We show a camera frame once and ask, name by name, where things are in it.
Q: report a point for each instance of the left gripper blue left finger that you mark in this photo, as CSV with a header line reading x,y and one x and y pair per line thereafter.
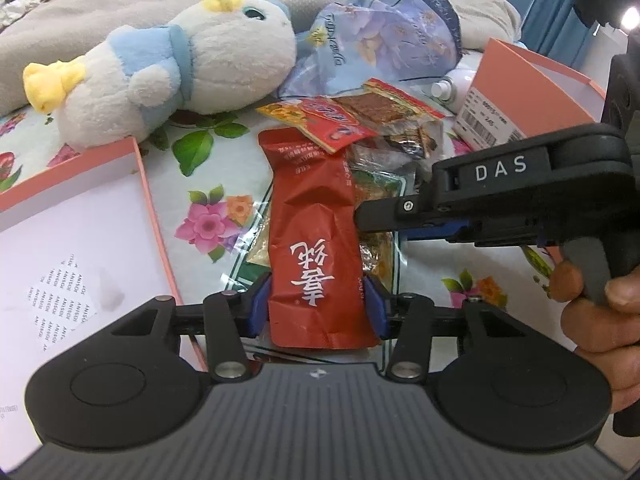
x,y
259,294

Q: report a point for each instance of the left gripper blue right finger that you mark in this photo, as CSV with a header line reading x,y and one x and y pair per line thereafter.
x,y
376,301

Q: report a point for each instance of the red snack pouch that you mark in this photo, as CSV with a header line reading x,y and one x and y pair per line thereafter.
x,y
316,300

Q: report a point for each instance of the person's right hand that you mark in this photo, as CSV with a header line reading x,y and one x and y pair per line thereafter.
x,y
606,336

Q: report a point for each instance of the pink storage box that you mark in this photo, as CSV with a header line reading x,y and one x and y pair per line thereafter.
x,y
517,94

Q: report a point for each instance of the white bottle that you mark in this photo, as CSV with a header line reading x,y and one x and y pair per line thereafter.
x,y
451,89

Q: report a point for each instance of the blue curtain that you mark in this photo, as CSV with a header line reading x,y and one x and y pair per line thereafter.
x,y
553,29

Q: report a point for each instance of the dark clear snack packets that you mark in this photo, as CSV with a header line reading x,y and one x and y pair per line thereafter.
x,y
414,143

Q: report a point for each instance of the red small snack packet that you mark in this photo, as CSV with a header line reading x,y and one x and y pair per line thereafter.
x,y
321,120

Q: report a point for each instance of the pink box lid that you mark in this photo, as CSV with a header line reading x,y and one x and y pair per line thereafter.
x,y
80,247

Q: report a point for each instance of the brown strip snack packet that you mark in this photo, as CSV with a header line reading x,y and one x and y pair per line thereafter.
x,y
378,104

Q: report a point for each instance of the blue floral plastic bag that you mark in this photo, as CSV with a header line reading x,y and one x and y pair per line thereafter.
x,y
390,40

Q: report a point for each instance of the white blue plush bird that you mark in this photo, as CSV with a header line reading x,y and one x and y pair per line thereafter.
x,y
216,56

